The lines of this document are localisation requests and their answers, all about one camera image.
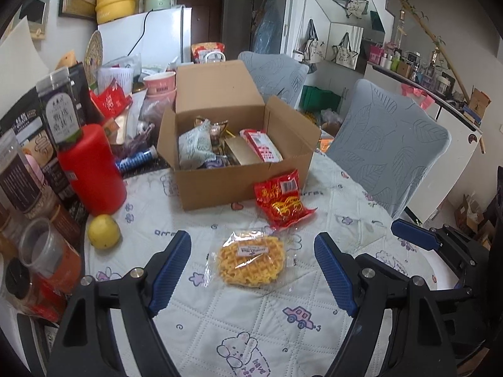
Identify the yellow lemon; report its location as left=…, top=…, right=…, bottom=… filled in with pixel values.
left=87, top=214, right=121, bottom=250

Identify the white fridge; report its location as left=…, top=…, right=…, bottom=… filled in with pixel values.
left=97, top=6, right=193, bottom=68

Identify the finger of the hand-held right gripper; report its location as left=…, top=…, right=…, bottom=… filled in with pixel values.
left=391, top=219, right=449, bottom=251

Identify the white cabinet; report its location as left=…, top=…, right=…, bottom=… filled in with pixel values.
left=363, top=63, right=485, bottom=222

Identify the waffle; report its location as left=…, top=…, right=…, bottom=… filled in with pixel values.
left=210, top=230, right=298, bottom=290

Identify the blue and white tube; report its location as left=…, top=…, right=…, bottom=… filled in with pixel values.
left=116, top=146, right=158, bottom=173

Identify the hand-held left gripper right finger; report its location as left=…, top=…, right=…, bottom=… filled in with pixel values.
left=313, top=232, right=458, bottom=377

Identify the red snack bag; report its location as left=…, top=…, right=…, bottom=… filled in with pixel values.
left=191, top=42, right=226, bottom=64

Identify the red packet with white label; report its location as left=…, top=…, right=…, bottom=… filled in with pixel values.
left=240, top=128, right=284, bottom=163

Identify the wooden framed wall device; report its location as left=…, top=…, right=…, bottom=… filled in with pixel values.
left=18, top=0, right=50, bottom=42

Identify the grey covered chair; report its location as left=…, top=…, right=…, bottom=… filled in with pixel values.
left=326, top=79, right=452, bottom=219
left=238, top=51, right=310, bottom=107

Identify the jar with black lid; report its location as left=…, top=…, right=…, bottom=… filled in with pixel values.
left=6, top=258, right=41, bottom=304

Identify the white board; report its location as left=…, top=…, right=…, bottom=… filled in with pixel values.
left=0, top=18, right=50, bottom=120

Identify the red foil packet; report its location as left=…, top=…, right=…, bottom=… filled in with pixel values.
left=90, top=79, right=133, bottom=118

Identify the red plastic bottle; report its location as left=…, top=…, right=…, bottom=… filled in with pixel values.
left=58, top=123, right=127, bottom=217

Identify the bamboo pole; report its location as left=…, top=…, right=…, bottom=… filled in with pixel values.
left=388, top=0, right=471, bottom=101

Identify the orange jar with clear lid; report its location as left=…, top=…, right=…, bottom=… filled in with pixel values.
left=19, top=217, right=84, bottom=294

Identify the blue plastic garment cover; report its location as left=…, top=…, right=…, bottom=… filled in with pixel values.
left=253, top=0, right=284, bottom=56

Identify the red crinkly snack packet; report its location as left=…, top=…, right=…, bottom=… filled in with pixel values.
left=253, top=169, right=318, bottom=231

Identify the small cardboard box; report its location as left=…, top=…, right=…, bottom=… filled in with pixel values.
left=225, top=137, right=263, bottom=166

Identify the clear jar with black label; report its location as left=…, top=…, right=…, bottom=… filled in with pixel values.
left=36, top=71, right=84, bottom=152

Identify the canvas tote bag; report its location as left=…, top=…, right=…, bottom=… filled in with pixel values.
left=301, top=19, right=328, bottom=64

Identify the pink paper cup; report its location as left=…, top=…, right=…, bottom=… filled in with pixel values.
left=143, top=71, right=177, bottom=96

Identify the brown door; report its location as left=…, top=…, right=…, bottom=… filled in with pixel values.
left=181, top=0, right=224, bottom=45

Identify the green bag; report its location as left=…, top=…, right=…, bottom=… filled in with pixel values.
left=299, top=86, right=342, bottom=114

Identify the white illustrated snack packet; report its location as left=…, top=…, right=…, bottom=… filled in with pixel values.
left=179, top=128, right=213, bottom=170

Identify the yellow pot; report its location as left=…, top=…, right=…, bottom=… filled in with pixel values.
left=95, top=0, right=149, bottom=24

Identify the row of cosmetic bottles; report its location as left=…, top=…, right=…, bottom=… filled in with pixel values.
left=369, top=43, right=468, bottom=99

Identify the clear jar with brown label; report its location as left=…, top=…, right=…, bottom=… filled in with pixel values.
left=0, top=129, right=46, bottom=216

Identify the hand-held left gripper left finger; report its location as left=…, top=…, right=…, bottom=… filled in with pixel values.
left=47, top=230, right=192, bottom=377

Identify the round woven mat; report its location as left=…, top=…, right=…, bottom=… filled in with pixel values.
left=84, top=30, right=104, bottom=76

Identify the quilted printed tablecloth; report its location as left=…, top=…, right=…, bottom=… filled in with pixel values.
left=84, top=150, right=443, bottom=377

